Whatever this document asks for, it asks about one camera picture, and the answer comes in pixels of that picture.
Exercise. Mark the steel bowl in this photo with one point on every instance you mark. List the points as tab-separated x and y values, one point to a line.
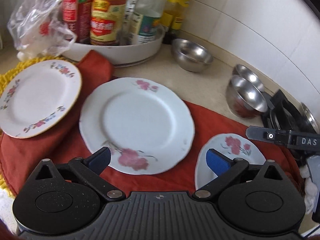
250	76
244	99
190	56

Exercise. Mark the gold-rimmed floral plate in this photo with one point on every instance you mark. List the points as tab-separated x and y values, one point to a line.
39	97

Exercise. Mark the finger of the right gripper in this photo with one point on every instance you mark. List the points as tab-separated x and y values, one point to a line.
289	139

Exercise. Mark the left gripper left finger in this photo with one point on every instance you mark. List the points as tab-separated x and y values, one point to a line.
88	172

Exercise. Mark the white gloved right hand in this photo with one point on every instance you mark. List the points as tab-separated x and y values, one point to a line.
310	189

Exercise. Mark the red cloth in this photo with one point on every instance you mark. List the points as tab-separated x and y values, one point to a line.
63	142

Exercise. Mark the black gas stove burner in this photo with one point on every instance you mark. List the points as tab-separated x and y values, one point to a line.
283	115

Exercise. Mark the white rotating condiment rack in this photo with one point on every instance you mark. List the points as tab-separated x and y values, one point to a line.
119	56

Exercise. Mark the yellow oil bottle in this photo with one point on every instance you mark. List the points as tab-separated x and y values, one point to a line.
172	18

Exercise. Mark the small white floral plate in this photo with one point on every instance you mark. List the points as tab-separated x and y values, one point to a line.
231	145

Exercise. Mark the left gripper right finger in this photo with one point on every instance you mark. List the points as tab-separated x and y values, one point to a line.
227	171

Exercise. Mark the yellow-label vinegar bottle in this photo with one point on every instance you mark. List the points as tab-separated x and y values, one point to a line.
106	22

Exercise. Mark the steel basin by stove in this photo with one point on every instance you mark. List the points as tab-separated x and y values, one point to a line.
309	117

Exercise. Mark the yellow chenille mat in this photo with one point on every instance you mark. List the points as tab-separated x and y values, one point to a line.
15	72

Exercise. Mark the clear plastic bag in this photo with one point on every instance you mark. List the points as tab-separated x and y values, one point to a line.
37	29

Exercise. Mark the large white floral plate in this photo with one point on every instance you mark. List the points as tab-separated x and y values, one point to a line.
146	126

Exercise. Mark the clear bottle green label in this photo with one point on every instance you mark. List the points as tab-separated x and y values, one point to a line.
144	21

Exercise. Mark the red soy sauce bottle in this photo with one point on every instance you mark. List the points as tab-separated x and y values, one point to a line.
77	15

